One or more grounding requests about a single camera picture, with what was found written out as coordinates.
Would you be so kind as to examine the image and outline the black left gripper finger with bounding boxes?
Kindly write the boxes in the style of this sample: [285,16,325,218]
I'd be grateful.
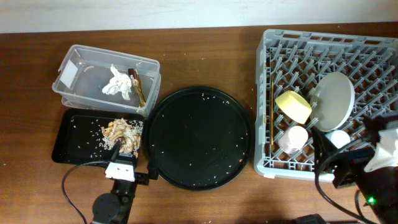
[147,147,159,180]
[110,140,122,161]

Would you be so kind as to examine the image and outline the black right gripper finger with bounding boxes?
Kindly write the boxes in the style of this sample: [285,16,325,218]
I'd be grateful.
[311,126,338,162]
[362,113,397,143]

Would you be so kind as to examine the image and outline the light blue plastic cup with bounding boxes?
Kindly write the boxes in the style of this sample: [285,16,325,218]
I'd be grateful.
[325,130,351,149]

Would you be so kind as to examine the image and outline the food scraps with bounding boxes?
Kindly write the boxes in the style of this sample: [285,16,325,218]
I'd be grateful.
[101,118,144,158]

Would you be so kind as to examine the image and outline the pink plastic cup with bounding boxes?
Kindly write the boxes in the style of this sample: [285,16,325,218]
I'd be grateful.
[277,126,308,154]

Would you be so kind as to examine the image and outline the grey round plate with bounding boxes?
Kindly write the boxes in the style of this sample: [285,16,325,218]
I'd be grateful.
[310,72,355,132]

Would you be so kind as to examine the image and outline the yellow bowl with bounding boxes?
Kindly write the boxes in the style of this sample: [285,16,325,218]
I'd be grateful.
[275,90,312,124]

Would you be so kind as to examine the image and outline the gold foil wrapper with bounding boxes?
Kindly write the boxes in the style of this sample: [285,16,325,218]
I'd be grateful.
[128,68,146,108]

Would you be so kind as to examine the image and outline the white tissue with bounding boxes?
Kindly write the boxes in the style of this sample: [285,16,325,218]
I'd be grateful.
[102,64,132,100]

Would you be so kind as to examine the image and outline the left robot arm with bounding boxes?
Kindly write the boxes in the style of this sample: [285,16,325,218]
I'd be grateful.
[91,141,159,224]

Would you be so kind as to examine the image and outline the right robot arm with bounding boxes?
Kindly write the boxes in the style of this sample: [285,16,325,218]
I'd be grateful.
[312,112,397,223]

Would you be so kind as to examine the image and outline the grey dishwasher rack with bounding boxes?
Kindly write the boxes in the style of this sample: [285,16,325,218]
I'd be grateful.
[254,29,397,180]

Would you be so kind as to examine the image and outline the rectangular black tray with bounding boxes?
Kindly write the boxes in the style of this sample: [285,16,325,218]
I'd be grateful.
[52,108,144,164]

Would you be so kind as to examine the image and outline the round black tray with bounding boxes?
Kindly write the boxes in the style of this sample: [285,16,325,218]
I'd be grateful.
[142,86,255,191]

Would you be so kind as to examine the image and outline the clear plastic bin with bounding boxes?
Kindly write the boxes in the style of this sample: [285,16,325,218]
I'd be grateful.
[52,45,161,117]

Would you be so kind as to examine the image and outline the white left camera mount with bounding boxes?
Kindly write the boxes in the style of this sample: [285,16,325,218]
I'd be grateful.
[105,162,135,182]

